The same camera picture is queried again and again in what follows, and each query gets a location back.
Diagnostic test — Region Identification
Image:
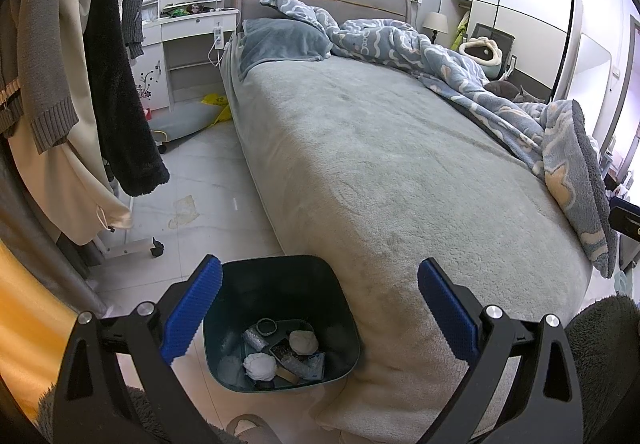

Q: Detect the grey door frame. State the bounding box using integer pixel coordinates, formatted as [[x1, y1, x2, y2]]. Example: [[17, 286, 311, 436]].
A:
[[592, 14, 640, 185]]

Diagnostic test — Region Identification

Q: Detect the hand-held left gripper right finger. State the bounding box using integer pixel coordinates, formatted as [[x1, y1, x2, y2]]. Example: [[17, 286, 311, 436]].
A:
[[417, 258, 583, 444]]

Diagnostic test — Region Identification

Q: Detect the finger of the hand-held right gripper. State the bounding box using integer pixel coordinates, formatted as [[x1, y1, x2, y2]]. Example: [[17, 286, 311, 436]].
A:
[[609, 196, 640, 241]]

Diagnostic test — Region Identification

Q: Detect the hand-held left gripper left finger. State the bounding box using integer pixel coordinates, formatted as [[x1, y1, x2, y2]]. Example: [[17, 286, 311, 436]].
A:
[[52, 254, 222, 444]]

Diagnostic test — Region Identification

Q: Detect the cream and green cat bed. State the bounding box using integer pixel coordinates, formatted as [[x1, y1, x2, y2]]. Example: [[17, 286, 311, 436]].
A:
[[459, 36, 502, 79]]

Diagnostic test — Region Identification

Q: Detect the grey ribbed cardigan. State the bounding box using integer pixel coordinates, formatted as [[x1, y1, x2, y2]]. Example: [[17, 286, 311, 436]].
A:
[[0, 0, 81, 155]]

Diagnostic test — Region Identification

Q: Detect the grey cat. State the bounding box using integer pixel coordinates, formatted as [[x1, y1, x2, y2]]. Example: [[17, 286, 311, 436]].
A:
[[484, 80, 546, 104]]

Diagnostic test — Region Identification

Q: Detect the dark teal plastic bin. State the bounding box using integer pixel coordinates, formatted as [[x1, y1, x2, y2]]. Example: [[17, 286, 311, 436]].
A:
[[202, 255, 362, 393]]

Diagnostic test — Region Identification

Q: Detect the beige coat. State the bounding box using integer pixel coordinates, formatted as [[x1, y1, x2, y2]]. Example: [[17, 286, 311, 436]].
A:
[[10, 0, 133, 247]]

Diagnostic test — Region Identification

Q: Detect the grey cushioned stool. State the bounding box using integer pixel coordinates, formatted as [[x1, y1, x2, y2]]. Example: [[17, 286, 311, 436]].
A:
[[149, 101, 221, 155]]

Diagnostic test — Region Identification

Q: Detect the person's grey fuzzy right leg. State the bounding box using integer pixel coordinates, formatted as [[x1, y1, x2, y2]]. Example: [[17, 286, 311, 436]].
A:
[[567, 294, 640, 444]]

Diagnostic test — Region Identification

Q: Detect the white clothes rack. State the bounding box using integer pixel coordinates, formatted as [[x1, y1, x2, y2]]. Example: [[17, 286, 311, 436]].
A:
[[97, 236, 165, 260]]

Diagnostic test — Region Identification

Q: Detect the black and white packet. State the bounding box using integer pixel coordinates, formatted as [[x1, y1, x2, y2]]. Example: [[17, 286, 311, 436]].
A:
[[269, 341, 301, 367]]

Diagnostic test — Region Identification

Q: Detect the large white tissue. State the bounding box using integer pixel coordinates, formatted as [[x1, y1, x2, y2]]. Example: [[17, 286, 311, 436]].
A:
[[289, 330, 319, 355]]

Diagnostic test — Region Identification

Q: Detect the white vanity desk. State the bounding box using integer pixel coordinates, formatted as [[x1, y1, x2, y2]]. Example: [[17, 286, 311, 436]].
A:
[[135, 0, 241, 115]]

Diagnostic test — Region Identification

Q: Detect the bedside lamp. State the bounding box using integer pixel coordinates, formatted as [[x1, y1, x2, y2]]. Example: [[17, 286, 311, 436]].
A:
[[422, 12, 449, 46]]

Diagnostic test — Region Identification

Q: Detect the blue patterned fleece blanket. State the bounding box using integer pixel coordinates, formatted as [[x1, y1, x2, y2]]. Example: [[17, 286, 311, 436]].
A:
[[260, 0, 618, 280]]

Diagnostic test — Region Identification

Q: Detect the black fuzzy garment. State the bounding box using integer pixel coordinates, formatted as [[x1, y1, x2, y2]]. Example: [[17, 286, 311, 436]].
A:
[[85, 0, 171, 198]]

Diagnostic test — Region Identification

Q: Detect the black and white wardrobe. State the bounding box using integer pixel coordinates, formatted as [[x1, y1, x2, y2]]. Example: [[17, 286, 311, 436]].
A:
[[439, 0, 583, 105]]

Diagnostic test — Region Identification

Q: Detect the black mesh chair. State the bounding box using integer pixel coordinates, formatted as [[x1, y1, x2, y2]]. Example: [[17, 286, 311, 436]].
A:
[[470, 22, 516, 62]]

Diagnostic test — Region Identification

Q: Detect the yellow plastic bag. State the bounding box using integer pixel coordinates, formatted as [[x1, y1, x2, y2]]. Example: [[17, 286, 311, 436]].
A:
[[201, 93, 232, 125]]

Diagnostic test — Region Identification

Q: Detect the blue wet wipes pack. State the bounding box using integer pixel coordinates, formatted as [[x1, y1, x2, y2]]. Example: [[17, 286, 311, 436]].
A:
[[295, 354, 326, 380]]

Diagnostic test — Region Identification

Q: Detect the small white tissue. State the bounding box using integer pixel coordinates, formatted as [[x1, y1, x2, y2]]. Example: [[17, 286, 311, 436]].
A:
[[243, 353, 277, 381]]

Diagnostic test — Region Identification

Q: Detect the grey bed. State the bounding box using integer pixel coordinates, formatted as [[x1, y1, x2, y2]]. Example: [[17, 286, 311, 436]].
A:
[[220, 0, 596, 444]]

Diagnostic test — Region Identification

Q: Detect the blue-grey pillow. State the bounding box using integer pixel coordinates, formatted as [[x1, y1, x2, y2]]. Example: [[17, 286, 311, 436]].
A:
[[239, 18, 333, 77]]

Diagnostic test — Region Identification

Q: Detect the yellow-green cloth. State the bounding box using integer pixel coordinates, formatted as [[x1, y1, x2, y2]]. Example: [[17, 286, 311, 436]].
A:
[[452, 11, 471, 52]]

